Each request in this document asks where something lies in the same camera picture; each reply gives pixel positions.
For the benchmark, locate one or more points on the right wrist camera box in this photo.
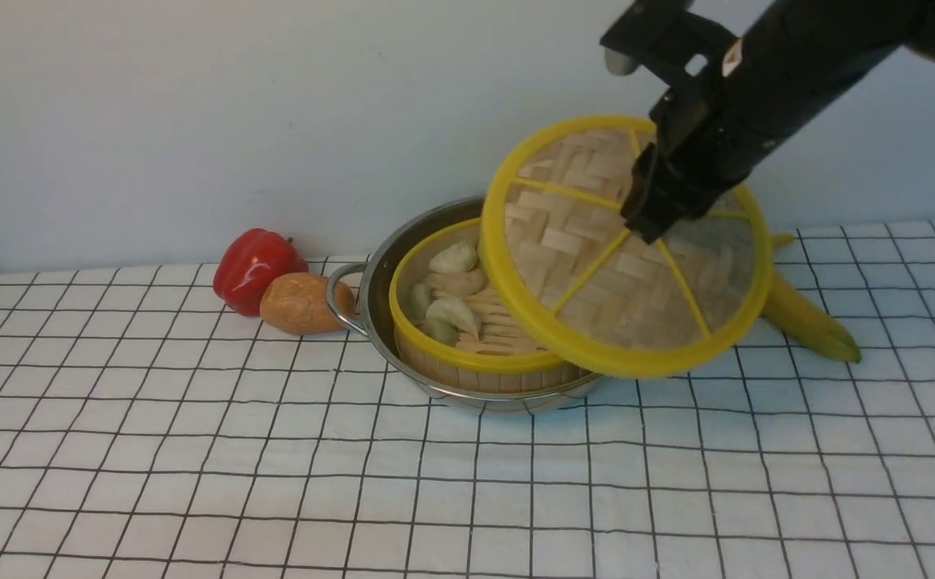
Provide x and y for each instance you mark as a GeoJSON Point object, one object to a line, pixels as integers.
{"type": "Point", "coordinates": [663, 37]}

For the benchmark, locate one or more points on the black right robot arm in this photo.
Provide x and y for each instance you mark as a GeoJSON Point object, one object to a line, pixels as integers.
{"type": "Point", "coordinates": [873, 30]}

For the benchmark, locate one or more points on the green dumpling front bottom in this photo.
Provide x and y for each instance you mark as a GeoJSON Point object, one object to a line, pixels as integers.
{"type": "Point", "coordinates": [440, 331]}

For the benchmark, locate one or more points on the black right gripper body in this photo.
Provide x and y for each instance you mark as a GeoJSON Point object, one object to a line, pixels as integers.
{"type": "Point", "coordinates": [765, 89]}

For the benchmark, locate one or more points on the white dumpling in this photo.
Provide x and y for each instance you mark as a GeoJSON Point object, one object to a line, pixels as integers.
{"type": "Point", "coordinates": [457, 313]}
{"type": "Point", "coordinates": [460, 257]}

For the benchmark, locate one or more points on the white dumpling front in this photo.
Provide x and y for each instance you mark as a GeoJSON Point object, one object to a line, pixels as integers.
{"type": "Point", "coordinates": [457, 313]}

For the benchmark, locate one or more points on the green dumpling front left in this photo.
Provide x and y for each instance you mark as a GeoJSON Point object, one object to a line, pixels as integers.
{"type": "Point", "coordinates": [418, 301]}

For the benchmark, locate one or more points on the bamboo steamer lid yellow rim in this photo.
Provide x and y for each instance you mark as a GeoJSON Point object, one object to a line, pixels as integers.
{"type": "Point", "coordinates": [559, 254]}

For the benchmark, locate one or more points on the brown potato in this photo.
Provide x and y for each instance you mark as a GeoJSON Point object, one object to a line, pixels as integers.
{"type": "Point", "coordinates": [295, 303]}

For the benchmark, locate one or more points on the red bell pepper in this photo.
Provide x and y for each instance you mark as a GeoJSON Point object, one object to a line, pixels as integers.
{"type": "Point", "coordinates": [250, 264]}

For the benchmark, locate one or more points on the yellow banana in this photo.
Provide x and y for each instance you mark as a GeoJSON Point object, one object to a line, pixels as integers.
{"type": "Point", "coordinates": [791, 312]}

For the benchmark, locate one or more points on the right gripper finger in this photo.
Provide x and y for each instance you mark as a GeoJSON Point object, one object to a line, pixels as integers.
{"type": "Point", "coordinates": [661, 195]}

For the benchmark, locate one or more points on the green dumpling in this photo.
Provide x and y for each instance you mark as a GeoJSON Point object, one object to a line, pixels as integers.
{"type": "Point", "coordinates": [440, 331]}
{"type": "Point", "coordinates": [418, 301]}

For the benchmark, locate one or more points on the bamboo steamer basket yellow rim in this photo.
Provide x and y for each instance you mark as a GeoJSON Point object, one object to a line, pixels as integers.
{"type": "Point", "coordinates": [504, 359]}

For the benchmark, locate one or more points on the white dumpling left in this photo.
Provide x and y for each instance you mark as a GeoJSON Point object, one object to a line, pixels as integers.
{"type": "Point", "coordinates": [460, 257]}

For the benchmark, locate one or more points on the white checkered tablecloth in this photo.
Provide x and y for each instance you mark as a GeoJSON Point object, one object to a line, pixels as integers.
{"type": "Point", "coordinates": [145, 432]}

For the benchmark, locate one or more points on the pink tinted dumpling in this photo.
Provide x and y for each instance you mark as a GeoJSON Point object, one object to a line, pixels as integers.
{"type": "Point", "coordinates": [459, 284]}

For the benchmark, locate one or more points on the stainless steel pot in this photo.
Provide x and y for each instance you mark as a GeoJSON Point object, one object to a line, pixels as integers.
{"type": "Point", "coordinates": [375, 319]}

